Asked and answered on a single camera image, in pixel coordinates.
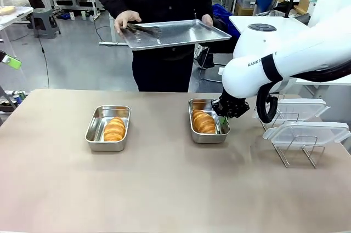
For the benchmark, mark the person's left forearm black sleeve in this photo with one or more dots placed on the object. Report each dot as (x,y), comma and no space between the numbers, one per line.
(208,0)

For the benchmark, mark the person's right hand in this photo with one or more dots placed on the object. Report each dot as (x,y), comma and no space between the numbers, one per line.
(126,18)

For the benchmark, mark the golden croissant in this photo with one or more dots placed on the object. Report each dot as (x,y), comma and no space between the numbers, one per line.
(203,121)
(114,129)

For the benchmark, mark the pale bread loaf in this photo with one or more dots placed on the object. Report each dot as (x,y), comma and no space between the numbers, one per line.
(6,10)

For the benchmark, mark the cart with cans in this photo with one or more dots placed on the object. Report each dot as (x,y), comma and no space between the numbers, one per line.
(12,101)

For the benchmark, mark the clear plastic container lid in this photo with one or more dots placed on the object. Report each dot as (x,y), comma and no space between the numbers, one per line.
(310,131)
(301,107)

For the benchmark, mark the person's left hand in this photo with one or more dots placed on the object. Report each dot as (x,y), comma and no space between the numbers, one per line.
(207,20)

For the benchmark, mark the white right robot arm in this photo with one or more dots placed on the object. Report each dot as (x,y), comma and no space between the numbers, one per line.
(288,52)

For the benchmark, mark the white table with bread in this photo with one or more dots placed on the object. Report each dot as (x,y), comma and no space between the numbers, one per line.
(22,13)

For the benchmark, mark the small white bottle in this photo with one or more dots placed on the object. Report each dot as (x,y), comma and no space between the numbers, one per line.
(72,16)

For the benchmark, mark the grey plastic stool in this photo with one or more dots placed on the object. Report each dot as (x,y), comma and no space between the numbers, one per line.
(45,22)

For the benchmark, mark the rectangular steel container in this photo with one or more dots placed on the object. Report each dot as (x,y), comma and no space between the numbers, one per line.
(211,137)
(96,126)

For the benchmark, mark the aluminium baking tray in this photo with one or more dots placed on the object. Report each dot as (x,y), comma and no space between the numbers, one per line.
(186,33)

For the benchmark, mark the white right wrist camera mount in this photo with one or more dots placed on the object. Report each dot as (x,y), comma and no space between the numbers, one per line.
(220,71)

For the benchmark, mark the white height adjustable desk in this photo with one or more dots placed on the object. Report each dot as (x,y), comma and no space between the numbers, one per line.
(112,30)

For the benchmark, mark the metal tongs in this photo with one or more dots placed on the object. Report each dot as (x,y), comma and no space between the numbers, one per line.
(142,30)

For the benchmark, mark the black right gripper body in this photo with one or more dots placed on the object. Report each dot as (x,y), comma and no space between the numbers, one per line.
(230,107)

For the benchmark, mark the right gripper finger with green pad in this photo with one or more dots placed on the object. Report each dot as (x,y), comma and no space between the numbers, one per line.
(223,122)
(214,104)

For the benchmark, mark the blue bag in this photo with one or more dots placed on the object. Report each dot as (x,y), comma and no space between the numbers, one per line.
(220,15)

